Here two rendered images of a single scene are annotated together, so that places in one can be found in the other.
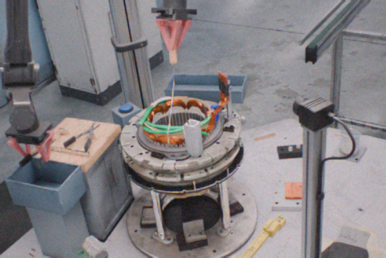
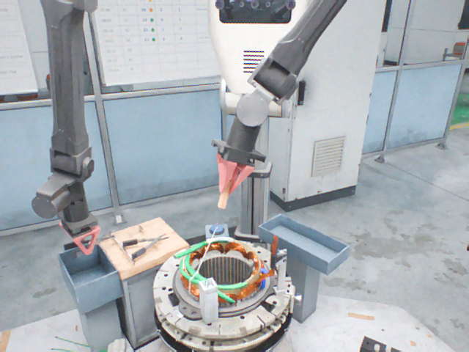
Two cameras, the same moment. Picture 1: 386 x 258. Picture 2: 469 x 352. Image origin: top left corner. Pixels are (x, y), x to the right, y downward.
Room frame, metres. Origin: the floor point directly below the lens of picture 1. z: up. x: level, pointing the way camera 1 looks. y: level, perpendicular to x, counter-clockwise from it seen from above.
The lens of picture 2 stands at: (0.55, -0.35, 1.68)
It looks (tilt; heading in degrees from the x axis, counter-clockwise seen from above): 26 degrees down; 24
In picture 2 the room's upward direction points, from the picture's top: straight up
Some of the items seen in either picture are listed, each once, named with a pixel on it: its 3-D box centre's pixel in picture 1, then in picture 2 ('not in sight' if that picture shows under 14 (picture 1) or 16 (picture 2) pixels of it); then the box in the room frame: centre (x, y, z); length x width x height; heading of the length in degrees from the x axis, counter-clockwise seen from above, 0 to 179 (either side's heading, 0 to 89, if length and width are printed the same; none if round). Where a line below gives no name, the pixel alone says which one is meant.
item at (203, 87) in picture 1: (209, 119); (298, 273); (1.46, -0.15, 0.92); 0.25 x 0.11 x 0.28; 69
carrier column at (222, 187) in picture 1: (223, 200); not in sight; (1.07, -0.13, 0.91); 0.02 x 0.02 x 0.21
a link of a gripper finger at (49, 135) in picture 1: (38, 145); (83, 236); (1.10, 0.32, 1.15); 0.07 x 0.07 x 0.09; 67
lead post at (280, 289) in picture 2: (227, 100); (281, 271); (1.18, -0.17, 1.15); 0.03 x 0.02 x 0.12; 134
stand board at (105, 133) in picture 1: (75, 143); (142, 245); (1.24, 0.26, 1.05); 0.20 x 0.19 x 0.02; 151
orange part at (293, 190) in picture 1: (293, 190); not in sight; (1.19, -0.35, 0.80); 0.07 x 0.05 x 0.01; 165
